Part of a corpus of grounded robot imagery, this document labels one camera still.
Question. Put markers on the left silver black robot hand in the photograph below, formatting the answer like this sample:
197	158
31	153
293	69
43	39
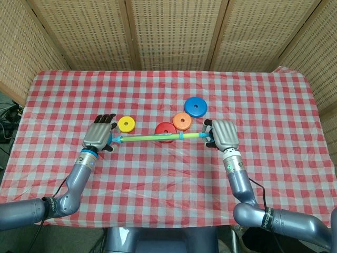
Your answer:
98	134

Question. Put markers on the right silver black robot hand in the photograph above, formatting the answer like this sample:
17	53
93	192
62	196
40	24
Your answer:
223	134

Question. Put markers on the green blue toy rod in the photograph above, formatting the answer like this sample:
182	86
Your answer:
147	138

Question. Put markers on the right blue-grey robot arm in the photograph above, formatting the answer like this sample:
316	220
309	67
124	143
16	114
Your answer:
239	182

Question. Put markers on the yellow plastic disc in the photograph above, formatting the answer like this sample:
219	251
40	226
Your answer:
126	124

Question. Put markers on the blue plastic disc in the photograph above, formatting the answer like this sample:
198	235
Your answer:
195	106

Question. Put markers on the orange plastic disc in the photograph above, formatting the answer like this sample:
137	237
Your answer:
182	121

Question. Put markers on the red plastic disc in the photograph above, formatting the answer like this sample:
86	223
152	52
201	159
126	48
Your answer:
163	127

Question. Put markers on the red white checkered tablecloth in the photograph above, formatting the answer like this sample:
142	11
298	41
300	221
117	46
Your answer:
163	184

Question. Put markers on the woven bamboo screen panel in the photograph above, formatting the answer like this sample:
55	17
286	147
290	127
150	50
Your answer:
263	34
21	39
87	34
176	34
321	66

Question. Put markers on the blue-grey robot torso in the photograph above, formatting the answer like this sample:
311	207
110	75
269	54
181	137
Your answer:
160	239

